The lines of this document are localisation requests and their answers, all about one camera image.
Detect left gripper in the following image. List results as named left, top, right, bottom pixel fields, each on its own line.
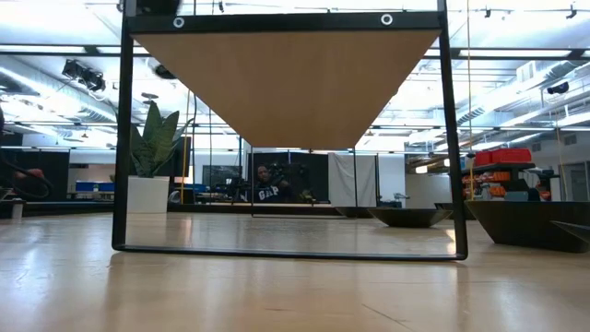
left=136, top=0, right=182, bottom=81

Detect black leaf-shaped plate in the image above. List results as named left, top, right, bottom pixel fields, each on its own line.
left=367, top=207, right=453, bottom=229
left=334, top=206, right=375, bottom=219

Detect black wavy square plate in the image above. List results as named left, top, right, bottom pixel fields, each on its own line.
left=464, top=198, right=590, bottom=254
left=433, top=201, right=477, bottom=221

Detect potted plant white pot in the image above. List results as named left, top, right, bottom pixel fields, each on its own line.
left=126, top=101, right=195, bottom=215

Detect black ceiling spotlight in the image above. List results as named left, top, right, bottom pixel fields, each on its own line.
left=61, top=58, right=108, bottom=93

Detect dark monitor screen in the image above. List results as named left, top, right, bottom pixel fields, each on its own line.
left=202, top=164, right=243, bottom=188

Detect wooden sorting tray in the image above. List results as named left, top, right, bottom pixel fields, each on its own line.
left=112, top=0, right=469, bottom=262

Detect blue storage bins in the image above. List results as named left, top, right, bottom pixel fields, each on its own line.
left=75, top=180, right=115, bottom=194

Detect black partition panel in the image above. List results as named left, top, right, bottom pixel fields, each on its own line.
left=0, top=133, right=71, bottom=202
left=246, top=151, right=330, bottom=204

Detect person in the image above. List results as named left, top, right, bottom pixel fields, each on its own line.
left=252, top=163, right=296, bottom=205
left=13, top=167, right=46, bottom=182

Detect white hanging sheet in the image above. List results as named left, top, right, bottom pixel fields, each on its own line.
left=327, top=152, right=379, bottom=208

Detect large red storage bin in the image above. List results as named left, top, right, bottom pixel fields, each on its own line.
left=490, top=147, right=533, bottom=165

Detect black storage rack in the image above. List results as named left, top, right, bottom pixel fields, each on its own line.
left=460, top=160, right=554, bottom=203

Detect black teardrop plate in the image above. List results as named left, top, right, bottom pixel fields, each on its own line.
left=550, top=219, right=590, bottom=245

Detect black aluminium station frame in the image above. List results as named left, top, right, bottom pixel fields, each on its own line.
left=0, top=198, right=466, bottom=219

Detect black ceiling camera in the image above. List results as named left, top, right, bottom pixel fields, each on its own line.
left=546, top=80, right=571, bottom=96

